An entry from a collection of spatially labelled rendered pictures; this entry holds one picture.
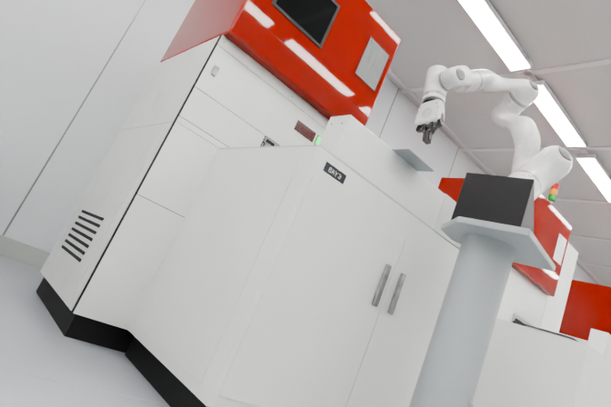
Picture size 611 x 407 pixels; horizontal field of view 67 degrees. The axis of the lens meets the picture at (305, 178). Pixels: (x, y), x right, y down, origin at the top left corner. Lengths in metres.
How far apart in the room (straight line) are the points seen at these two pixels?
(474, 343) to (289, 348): 0.53
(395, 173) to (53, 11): 2.40
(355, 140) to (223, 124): 0.64
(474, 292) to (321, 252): 0.47
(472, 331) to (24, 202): 2.55
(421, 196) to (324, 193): 0.45
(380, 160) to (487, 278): 0.48
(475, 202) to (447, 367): 0.52
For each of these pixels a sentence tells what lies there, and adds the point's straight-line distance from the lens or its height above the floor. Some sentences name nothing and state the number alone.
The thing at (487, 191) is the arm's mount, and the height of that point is 0.95.
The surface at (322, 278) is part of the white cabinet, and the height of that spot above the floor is 0.48.
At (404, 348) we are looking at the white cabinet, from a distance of 1.71.
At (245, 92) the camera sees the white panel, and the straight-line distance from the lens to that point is 1.92.
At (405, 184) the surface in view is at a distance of 1.58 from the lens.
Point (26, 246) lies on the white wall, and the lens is 3.18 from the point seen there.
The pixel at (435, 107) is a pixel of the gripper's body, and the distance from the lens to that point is 1.77.
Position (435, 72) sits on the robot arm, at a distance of 1.87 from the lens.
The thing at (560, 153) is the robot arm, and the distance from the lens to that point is 1.89.
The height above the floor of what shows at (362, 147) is 0.90.
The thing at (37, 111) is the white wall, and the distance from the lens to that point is 3.17.
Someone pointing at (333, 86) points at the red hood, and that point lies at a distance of 2.14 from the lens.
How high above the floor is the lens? 0.38
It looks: 15 degrees up
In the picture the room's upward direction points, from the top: 23 degrees clockwise
